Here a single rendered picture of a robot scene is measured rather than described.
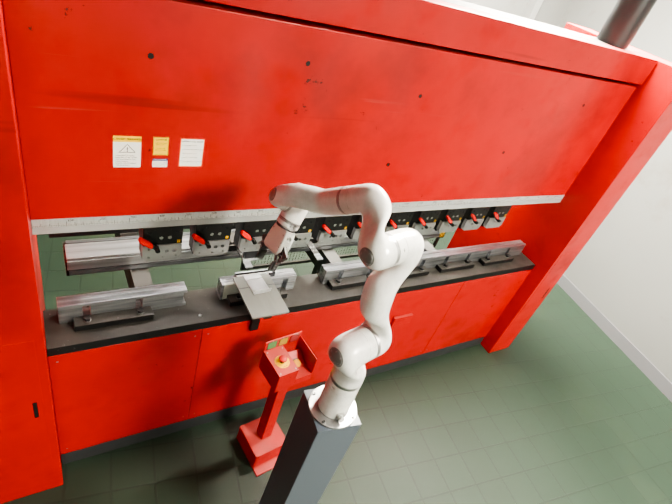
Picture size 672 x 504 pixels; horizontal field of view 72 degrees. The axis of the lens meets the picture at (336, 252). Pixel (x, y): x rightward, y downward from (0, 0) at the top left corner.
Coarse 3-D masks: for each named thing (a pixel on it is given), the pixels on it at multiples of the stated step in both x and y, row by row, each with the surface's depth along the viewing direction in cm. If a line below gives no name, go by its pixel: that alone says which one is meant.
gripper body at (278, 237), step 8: (280, 224) 165; (272, 232) 168; (280, 232) 165; (288, 232) 164; (264, 240) 170; (272, 240) 167; (280, 240) 164; (288, 240) 166; (272, 248) 166; (280, 248) 164; (288, 248) 166
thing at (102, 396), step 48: (432, 288) 285; (480, 288) 317; (192, 336) 210; (240, 336) 227; (336, 336) 269; (432, 336) 331; (480, 336) 373; (96, 384) 201; (144, 384) 216; (192, 384) 234; (240, 384) 254; (96, 432) 223; (144, 432) 242
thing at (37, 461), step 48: (0, 0) 106; (0, 48) 103; (0, 96) 108; (0, 144) 115; (0, 192) 122; (0, 240) 130; (0, 288) 140; (0, 336) 151; (0, 384) 163; (48, 384) 174; (0, 432) 178; (48, 432) 192; (0, 480) 197; (48, 480) 213
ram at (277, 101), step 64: (64, 0) 120; (128, 0) 126; (192, 0) 137; (64, 64) 129; (128, 64) 136; (192, 64) 144; (256, 64) 154; (320, 64) 165; (384, 64) 177; (448, 64) 192; (512, 64) 209; (64, 128) 139; (128, 128) 148; (192, 128) 158; (256, 128) 169; (320, 128) 183; (384, 128) 198; (448, 128) 217; (512, 128) 239; (576, 128) 266; (64, 192) 152; (128, 192) 162; (192, 192) 174; (256, 192) 188; (448, 192) 248; (512, 192) 278
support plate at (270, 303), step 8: (240, 280) 217; (264, 280) 222; (248, 288) 214; (272, 288) 219; (248, 296) 210; (256, 296) 212; (264, 296) 213; (272, 296) 214; (280, 296) 216; (248, 304) 206; (256, 304) 208; (264, 304) 209; (272, 304) 210; (280, 304) 212; (256, 312) 204; (264, 312) 205; (272, 312) 207; (280, 312) 208; (288, 312) 210
